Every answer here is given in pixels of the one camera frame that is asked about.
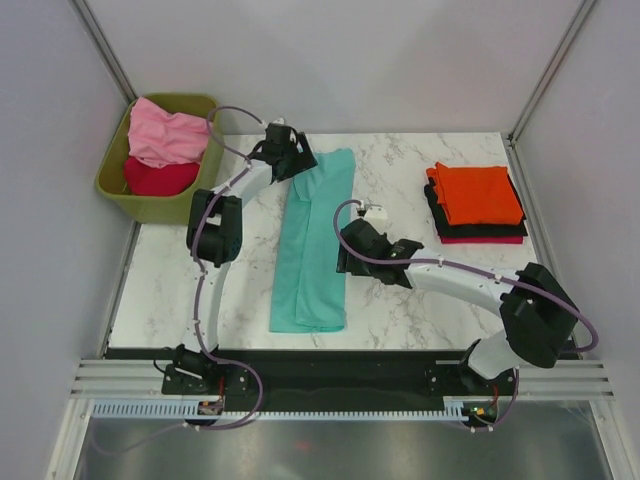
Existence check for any teal t shirt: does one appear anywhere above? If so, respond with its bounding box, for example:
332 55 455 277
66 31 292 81
269 149 356 334

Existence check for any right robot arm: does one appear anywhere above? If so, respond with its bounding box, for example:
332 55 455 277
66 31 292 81
336 219 578 394

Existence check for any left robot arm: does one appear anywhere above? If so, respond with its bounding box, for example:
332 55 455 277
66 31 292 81
162 122 317 395

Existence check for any black folded t shirt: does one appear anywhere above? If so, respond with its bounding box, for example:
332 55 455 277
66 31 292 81
424 177 528 238

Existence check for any orange folded t shirt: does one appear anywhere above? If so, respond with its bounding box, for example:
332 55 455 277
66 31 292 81
426 162 524 226

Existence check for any pink t shirt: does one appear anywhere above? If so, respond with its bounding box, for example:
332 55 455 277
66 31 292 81
127 98 210 169

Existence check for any red t shirt in bin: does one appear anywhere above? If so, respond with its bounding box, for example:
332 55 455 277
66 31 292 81
123 157 200 197

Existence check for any magenta folded t shirt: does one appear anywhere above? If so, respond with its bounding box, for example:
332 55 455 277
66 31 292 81
440 236 524 245

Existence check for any olive green plastic bin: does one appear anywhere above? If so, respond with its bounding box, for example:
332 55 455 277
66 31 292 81
95 93 222 225

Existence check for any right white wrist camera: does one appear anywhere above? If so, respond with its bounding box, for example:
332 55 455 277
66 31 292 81
356 202 388 225

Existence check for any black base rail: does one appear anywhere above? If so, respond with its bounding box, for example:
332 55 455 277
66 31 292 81
106 348 580 411

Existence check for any right aluminium frame post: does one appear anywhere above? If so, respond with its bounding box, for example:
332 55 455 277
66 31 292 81
505 0 600 146

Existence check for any aluminium frame post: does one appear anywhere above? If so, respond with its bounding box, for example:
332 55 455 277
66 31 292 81
505 0 600 146
68 0 137 103

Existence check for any left aluminium frame post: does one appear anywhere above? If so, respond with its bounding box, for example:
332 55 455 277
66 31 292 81
68 0 137 103

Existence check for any white slotted cable duct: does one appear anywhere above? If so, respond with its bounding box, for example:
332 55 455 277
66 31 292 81
91 399 498 422

